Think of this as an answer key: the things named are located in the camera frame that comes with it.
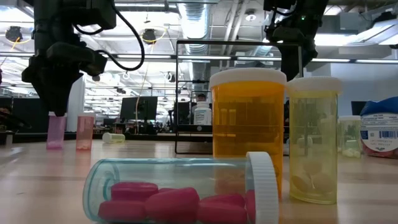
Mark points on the pale yellow pill bottle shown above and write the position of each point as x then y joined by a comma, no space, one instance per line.
115,137

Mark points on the large orange pill bottle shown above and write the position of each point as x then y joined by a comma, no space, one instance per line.
248,118

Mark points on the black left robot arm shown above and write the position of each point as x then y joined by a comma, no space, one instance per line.
53,18

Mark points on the white bottle blue label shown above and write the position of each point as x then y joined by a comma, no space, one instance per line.
202,116

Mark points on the white building pillar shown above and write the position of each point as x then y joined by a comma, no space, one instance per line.
76,99

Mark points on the black computer monitor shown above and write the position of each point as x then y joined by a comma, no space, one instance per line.
146,107
357,107

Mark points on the pink pill bottle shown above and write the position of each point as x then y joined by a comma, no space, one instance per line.
84,133

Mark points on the yellow bottle with white pills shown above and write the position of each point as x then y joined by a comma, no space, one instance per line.
349,133

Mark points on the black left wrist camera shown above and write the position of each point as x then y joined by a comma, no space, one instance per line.
90,63

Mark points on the clear jar blue lid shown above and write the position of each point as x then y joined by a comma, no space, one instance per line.
379,133

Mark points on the black metal rig frame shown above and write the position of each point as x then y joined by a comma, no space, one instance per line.
77,136

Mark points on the person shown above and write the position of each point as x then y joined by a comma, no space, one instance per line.
201,97

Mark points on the purple pill bottle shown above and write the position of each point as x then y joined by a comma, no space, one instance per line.
56,133

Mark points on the black room partition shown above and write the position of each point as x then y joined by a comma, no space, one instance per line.
37,124

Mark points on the yellow bottle with tan pills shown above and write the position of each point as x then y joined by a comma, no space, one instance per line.
312,124

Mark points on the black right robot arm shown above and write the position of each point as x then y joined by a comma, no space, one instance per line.
298,28

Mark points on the wooden shelf black metal frame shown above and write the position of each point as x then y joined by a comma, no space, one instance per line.
186,128

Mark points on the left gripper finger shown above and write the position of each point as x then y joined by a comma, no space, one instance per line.
56,96

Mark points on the teal bottle with red pills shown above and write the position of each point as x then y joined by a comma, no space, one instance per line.
174,174

